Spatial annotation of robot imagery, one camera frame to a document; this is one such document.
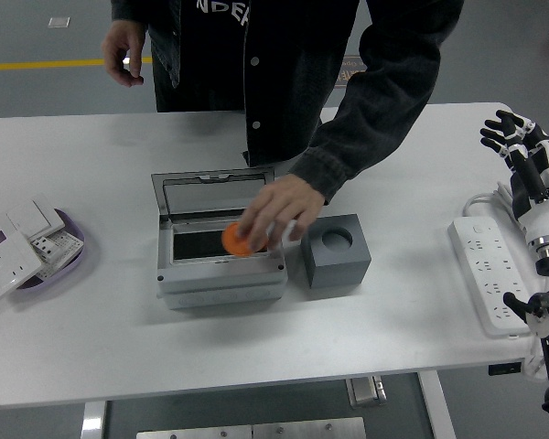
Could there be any person's left hand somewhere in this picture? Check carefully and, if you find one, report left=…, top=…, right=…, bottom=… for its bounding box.
left=236, top=175, right=326, bottom=252

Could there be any person's right hand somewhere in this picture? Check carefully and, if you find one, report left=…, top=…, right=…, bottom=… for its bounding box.
left=101, top=20, right=146, bottom=88

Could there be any orange cylinder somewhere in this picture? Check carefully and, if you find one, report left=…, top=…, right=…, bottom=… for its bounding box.
left=221, top=221, right=269, bottom=258

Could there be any grey electrical box with lid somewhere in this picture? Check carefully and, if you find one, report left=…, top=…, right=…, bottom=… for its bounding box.
left=150, top=166, right=288, bottom=311

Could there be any grey cube with round hole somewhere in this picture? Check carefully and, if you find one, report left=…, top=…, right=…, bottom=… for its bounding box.
left=300, top=213, right=372, bottom=290

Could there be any yellow floor tape line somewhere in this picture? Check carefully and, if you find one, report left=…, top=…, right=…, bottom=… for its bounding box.
left=0, top=57, right=155, bottom=73

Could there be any person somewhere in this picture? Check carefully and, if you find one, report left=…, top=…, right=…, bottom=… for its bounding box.
left=111, top=0, right=466, bottom=206

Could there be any brown floor sign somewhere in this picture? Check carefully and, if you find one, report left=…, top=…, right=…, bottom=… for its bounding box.
left=332, top=54, right=371, bottom=86

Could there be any white perforated socket panel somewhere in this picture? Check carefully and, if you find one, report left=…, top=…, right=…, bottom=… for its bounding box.
left=38, top=228, right=84, bottom=280

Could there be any small white socket insert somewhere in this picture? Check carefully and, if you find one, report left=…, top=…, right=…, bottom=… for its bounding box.
left=30, top=235, right=59, bottom=262

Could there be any white table leg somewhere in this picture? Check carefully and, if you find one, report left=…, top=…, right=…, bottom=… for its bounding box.
left=415, top=370, right=457, bottom=439
left=80, top=401, right=107, bottom=439

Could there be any purple tray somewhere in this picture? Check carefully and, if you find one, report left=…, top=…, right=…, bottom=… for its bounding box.
left=0, top=208, right=87, bottom=303

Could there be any white power cord with plug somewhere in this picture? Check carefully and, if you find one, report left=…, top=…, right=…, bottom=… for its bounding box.
left=461, top=180, right=544, bottom=380

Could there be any white wall switch plate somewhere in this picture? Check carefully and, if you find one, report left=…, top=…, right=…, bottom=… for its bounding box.
left=0, top=199, right=68, bottom=239

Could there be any grey metal table bracket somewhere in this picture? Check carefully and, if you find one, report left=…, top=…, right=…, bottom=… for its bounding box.
left=346, top=375, right=388, bottom=407

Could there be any metal base plate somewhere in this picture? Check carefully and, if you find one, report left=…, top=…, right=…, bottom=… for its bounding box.
left=135, top=416, right=367, bottom=439

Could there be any white wall socket plate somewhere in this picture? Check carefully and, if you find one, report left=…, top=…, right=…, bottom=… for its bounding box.
left=0, top=228, right=47, bottom=301

